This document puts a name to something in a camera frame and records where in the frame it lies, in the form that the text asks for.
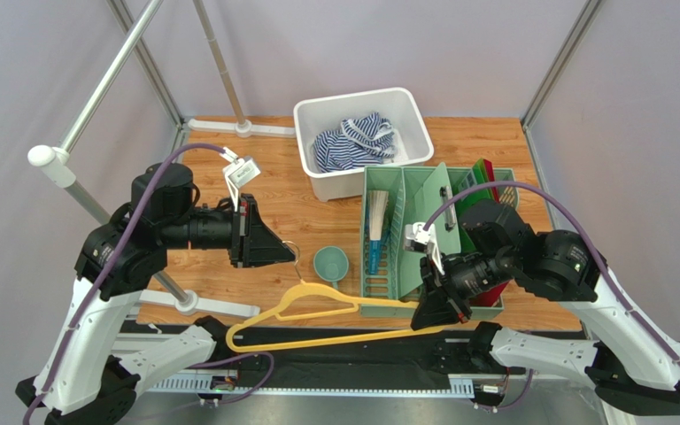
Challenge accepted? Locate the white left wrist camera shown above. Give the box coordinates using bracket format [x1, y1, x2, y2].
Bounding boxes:
[220, 147, 261, 212]

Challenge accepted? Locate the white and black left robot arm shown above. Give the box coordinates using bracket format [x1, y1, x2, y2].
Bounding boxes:
[16, 163, 296, 424]

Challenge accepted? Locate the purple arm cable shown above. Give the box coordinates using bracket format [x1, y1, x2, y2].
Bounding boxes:
[21, 143, 229, 425]
[423, 181, 680, 420]

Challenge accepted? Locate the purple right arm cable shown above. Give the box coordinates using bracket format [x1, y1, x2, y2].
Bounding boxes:
[423, 181, 680, 420]

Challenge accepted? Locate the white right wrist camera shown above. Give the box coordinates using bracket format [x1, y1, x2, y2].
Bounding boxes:
[402, 222, 444, 274]

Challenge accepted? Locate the blue white striped tank top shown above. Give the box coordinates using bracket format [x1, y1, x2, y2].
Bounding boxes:
[312, 112, 398, 173]

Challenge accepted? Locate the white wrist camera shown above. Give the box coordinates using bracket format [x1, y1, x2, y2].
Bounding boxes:
[402, 222, 444, 274]
[220, 147, 261, 212]

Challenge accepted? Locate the blue white small box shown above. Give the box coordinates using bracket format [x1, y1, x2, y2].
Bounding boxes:
[367, 190, 389, 274]

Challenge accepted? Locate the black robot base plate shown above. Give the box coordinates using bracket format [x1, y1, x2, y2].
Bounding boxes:
[151, 323, 527, 391]

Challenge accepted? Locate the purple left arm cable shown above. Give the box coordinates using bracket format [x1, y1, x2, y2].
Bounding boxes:
[21, 143, 229, 425]

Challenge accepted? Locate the yellow velvet hanger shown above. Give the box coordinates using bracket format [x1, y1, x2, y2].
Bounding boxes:
[225, 240, 448, 354]

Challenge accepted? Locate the red cutting board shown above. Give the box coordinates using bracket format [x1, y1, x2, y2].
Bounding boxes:
[475, 158, 507, 307]

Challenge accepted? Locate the white plastic tub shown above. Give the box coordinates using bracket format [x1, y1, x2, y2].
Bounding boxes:
[293, 87, 435, 202]

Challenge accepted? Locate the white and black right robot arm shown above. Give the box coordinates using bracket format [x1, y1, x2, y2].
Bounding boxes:
[407, 199, 680, 416]

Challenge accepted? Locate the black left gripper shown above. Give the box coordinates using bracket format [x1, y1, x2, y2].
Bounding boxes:
[161, 193, 297, 267]

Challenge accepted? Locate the green plastic dish rack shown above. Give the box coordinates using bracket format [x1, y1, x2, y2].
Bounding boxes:
[359, 166, 505, 321]

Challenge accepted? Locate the silver clothes rack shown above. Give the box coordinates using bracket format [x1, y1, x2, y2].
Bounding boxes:
[26, 0, 295, 320]

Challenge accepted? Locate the teal plastic cup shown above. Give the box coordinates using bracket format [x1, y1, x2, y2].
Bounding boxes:
[313, 245, 350, 290]

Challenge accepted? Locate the light green cutting board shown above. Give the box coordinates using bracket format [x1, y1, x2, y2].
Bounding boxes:
[397, 163, 461, 298]

